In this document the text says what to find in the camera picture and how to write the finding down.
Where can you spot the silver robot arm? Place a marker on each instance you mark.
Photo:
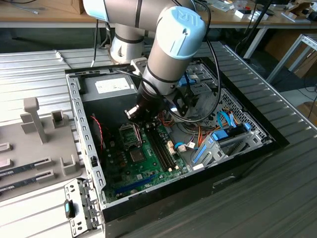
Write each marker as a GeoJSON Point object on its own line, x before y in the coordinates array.
{"type": "Point", "coordinates": [173, 49]}

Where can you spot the dark RAM stick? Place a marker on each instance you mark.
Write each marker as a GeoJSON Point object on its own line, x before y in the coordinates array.
{"type": "Point", "coordinates": [17, 169]}
{"type": "Point", "coordinates": [17, 184]}

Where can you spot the grey power supply unit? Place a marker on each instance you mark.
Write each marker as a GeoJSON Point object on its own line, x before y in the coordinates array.
{"type": "Point", "coordinates": [109, 99]}

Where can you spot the black PC case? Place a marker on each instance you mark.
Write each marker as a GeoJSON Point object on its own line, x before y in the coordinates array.
{"type": "Point", "coordinates": [173, 196]}

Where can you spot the open cardboard box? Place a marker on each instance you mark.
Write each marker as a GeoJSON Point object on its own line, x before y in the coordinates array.
{"type": "Point", "coordinates": [294, 8]}

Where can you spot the black RAM slot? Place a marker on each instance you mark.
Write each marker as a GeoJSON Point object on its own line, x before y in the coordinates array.
{"type": "Point", "coordinates": [156, 150]}
{"type": "Point", "coordinates": [159, 149]}
{"type": "Point", "coordinates": [165, 147]}
{"type": "Point", "coordinates": [162, 148]}

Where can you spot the large brown cardboard box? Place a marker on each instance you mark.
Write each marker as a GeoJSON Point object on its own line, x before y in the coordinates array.
{"type": "Point", "coordinates": [309, 67]}

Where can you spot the white camera with black bracket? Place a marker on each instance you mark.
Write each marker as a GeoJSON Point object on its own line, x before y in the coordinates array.
{"type": "Point", "coordinates": [182, 104]}
{"type": "Point", "coordinates": [140, 64]}

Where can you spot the black latch with teal stripe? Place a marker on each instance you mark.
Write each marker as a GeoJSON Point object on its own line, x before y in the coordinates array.
{"type": "Point", "coordinates": [68, 209]}

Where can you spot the hard disk in blue carrier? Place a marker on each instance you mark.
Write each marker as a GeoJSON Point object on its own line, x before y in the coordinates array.
{"type": "Point", "coordinates": [219, 135]}

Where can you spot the black slanted pole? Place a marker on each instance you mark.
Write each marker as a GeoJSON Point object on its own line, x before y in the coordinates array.
{"type": "Point", "coordinates": [257, 18]}

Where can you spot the CPU with silver top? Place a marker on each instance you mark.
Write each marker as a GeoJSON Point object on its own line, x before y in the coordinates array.
{"type": "Point", "coordinates": [137, 155]}

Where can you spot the green motherboard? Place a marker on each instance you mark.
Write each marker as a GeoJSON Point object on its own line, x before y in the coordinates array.
{"type": "Point", "coordinates": [141, 171]}

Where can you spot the aluminium profile frame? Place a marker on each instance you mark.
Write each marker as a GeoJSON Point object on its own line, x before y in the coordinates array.
{"type": "Point", "coordinates": [285, 59]}

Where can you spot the grey parts rack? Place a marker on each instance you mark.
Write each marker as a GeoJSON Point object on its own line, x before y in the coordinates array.
{"type": "Point", "coordinates": [24, 148]}

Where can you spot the CPU socket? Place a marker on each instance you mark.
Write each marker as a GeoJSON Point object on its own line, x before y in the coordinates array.
{"type": "Point", "coordinates": [129, 158]}

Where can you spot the perforated metal disk bay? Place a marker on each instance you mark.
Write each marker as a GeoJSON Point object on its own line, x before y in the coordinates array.
{"type": "Point", "coordinates": [255, 131]}

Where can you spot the blue expansion slot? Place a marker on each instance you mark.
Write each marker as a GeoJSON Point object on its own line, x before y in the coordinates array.
{"type": "Point", "coordinates": [135, 183]}

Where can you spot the blue drive bay latch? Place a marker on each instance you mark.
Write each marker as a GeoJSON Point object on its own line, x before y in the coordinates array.
{"type": "Point", "coordinates": [184, 81]}

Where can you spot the wooden desk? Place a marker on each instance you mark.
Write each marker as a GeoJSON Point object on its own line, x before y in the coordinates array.
{"type": "Point", "coordinates": [49, 17]}

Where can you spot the small white box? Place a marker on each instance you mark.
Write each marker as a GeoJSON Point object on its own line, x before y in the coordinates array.
{"type": "Point", "coordinates": [240, 13]}

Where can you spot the blue plastic rail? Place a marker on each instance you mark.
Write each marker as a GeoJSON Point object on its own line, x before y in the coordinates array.
{"type": "Point", "coordinates": [199, 152]}

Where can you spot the metal optical drive bay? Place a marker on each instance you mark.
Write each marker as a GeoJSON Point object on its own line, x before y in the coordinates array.
{"type": "Point", "coordinates": [203, 86]}

